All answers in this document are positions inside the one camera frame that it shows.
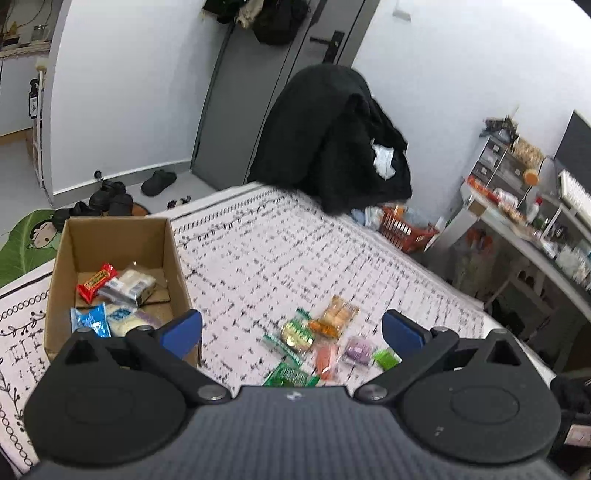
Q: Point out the dark spray bottle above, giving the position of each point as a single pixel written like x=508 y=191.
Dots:
x=33 y=99

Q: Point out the long white snack packet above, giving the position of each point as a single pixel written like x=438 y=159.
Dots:
x=124 y=321

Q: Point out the white light switch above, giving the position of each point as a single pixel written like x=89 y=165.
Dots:
x=401 y=14

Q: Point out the white bottle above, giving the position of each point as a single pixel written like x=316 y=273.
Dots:
x=534 y=210

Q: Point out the red plastic basket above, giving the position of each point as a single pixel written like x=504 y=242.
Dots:
x=408 y=230

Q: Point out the purple snack packet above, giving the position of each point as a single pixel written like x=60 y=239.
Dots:
x=358 y=350

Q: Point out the small bright green packet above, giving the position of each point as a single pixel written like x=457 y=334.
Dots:
x=386 y=359

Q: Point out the woven basket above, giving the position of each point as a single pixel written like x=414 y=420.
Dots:
x=527 y=151

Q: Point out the white keyboard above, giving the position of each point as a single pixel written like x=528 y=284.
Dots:
x=575 y=191

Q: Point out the white crumpled cloth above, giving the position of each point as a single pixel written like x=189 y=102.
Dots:
x=384 y=160

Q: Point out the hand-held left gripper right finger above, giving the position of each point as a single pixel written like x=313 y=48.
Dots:
x=402 y=334

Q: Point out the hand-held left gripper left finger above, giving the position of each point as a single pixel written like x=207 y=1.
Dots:
x=182 y=334

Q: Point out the white narrow rack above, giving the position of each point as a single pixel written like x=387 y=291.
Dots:
x=40 y=138

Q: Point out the green leaf rug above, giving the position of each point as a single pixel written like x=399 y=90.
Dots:
x=23 y=249

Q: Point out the white black printed blanket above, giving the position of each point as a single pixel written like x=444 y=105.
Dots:
x=277 y=258

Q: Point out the long green strip packet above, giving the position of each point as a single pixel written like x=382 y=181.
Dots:
x=281 y=350

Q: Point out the salmon pink snack packet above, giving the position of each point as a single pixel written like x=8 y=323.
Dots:
x=328 y=362

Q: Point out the black clog shoe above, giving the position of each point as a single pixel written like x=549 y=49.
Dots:
x=71 y=214
x=108 y=189
x=121 y=204

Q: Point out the red candy bar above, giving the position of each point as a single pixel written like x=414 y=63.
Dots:
x=97 y=282

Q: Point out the brown cardboard box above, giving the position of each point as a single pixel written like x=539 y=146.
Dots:
x=115 y=240

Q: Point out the black monitor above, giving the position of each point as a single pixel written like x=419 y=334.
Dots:
x=575 y=143

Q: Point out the dark hanging clothes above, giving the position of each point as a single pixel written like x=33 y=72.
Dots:
x=277 y=21

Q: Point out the grey door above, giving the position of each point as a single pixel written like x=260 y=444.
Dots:
x=258 y=92

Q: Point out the clear white snack packet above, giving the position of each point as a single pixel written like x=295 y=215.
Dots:
x=128 y=286

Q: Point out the white desk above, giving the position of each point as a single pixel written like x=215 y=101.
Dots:
x=517 y=230

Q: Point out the dark green candy packet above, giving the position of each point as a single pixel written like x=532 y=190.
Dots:
x=291 y=376

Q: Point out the grey drawer organiser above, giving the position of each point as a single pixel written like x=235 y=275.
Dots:
x=498 y=161

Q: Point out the black coat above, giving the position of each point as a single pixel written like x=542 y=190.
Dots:
x=323 y=134

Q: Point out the orange cracker packet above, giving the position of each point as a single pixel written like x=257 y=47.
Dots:
x=339 y=316

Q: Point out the green biscuit packet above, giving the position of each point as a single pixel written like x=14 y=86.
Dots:
x=298 y=336

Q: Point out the orange green snack packet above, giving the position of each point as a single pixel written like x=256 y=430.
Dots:
x=323 y=330

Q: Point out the blue snack packet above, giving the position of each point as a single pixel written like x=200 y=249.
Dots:
x=90 y=319

